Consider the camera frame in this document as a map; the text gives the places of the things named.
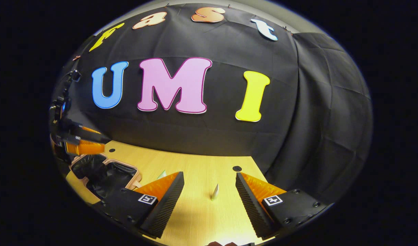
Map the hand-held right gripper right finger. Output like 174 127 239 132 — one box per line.
235 172 333 240

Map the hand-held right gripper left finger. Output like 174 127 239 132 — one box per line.
93 171 185 239

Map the pink suitcase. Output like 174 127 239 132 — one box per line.
69 154 143 202

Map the black tripod device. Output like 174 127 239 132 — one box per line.
49 69 82 123

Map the black backdrop cloth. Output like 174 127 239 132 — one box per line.
52 3 373 205

